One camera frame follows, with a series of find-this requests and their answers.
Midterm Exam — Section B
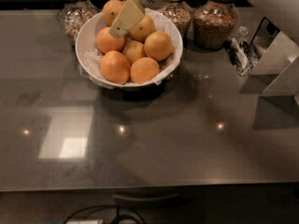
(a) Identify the orange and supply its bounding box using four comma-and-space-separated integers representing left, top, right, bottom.
122, 40, 146, 64
102, 0, 124, 26
130, 57, 160, 84
96, 27, 125, 54
144, 32, 173, 62
129, 15, 156, 42
100, 50, 130, 84

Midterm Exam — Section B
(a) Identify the white box on floor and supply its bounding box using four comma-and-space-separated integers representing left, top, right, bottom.
65, 219, 104, 224

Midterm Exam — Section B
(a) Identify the clear plastic wrapped packet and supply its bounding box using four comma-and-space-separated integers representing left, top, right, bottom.
224, 26, 259, 76

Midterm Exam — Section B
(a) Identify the black cable on floor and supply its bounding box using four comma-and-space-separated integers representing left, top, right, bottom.
62, 204, 147, 224

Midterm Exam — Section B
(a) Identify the left glass cereal jar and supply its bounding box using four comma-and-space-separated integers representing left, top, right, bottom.
57, 0, 98, 47

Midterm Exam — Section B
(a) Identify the right glass cereal jar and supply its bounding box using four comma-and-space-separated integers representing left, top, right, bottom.
192, 0, 238, 50

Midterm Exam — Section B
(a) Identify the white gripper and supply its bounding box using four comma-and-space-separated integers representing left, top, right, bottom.
109, 0, 172, 38

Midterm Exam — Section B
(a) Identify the white bowl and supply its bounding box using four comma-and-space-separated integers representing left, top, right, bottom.
75, 7, 184, 90

